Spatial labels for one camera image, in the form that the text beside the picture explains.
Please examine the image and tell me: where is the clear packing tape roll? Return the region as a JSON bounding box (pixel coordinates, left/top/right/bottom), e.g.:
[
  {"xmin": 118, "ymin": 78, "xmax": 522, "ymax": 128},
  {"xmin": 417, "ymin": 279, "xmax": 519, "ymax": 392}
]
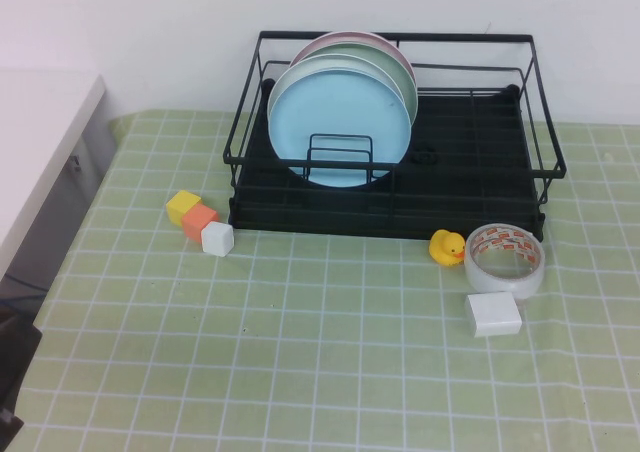
[{"xmin": 463, "ymin": 223, "xmax": 545, "ymax": 303}]

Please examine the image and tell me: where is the white plate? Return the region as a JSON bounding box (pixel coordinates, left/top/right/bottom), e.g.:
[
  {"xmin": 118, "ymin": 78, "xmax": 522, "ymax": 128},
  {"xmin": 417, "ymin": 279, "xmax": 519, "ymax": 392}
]
[{"xmin": 267, "ymin": 53, "xmax": 415, "ymax": 123}]

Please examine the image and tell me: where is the pink plate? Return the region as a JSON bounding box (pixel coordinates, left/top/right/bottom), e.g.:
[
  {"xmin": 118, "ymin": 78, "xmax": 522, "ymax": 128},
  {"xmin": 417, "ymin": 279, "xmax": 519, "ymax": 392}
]
[{"xmin": 294, "ymin": 30, "xmax": 417, "ymax": 89}]

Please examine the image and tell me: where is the white cube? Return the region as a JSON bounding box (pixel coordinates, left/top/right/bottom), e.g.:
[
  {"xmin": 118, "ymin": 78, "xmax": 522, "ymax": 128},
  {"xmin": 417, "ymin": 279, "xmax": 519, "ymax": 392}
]
[{"xmin": 201, "ymin": 221, "xmax": 236, "ymax": 258}]

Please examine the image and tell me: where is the dark thin floor cable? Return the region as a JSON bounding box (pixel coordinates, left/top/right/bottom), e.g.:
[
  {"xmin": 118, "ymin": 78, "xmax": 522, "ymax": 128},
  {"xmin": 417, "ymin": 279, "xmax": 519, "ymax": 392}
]
[{"xmin": 0, "ymin": 270, "xmax": 51, "ymax": 313}]

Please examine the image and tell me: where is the yellow rubber duck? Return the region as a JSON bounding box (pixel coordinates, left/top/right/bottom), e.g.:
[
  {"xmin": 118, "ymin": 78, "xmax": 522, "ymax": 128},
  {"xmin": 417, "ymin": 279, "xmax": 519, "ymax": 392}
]
[{"xmin": 429, "ymin": 228, "xmax": 467, "ymax": 268}]

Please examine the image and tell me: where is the green checkered tablecloth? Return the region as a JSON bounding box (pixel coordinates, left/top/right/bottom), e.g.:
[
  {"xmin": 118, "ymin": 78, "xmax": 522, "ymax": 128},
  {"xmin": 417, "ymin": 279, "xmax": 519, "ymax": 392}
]
[{"xmin": 0, "ymin": 106, "xmax": 640, "ymax": 452}]

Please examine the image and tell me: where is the white side table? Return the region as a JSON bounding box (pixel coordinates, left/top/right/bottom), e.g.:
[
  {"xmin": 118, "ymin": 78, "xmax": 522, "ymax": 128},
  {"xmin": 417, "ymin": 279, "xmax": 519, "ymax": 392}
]
[{"xmin": 0, "ymin": 67, "xmax": 119, "ymax": 279}]

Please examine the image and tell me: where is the light green plate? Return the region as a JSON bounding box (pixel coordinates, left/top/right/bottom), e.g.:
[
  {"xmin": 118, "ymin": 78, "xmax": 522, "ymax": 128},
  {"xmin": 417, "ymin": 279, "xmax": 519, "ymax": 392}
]
[{"xmin": 287, "ymin": 41, "xmax": 419, "ymax": 123}]

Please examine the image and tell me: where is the black wire dish rack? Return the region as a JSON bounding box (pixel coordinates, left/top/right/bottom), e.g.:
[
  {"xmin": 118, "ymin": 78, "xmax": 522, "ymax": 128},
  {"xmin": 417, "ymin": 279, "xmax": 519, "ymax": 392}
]
[{"xmin": 223, "ymin": 30, "xmax": 568, "ymax": 242}]

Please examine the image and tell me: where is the yellow cube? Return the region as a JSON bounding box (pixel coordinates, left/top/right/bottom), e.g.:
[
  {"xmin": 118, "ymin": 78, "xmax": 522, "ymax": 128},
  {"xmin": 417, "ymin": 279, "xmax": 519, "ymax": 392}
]
[{"xmin": 166, "ymin": 189, "xmax": 203, "ymax": 231}]

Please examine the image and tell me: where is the white rectangular box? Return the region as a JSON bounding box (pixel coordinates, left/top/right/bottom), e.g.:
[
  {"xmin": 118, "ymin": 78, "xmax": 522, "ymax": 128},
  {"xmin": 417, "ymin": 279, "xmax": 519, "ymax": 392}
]
[{"xmin": 465, "ymin": 291, "xmax": 524, "ymax": 339}]

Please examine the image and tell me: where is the light blue plate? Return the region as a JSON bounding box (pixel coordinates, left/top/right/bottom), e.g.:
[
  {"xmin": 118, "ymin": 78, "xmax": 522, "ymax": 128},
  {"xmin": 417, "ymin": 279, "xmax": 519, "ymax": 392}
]
[{"xmin": 267, "ymin": 69, "xmax": 414, "ymax": 188}]

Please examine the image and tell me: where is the orange cube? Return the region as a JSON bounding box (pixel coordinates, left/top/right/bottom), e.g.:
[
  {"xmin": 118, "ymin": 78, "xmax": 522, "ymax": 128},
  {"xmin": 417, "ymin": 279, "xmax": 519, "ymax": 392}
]
[{"xmin": 181, "ymin": 204, "xmax": 220, "ymax": 245}]

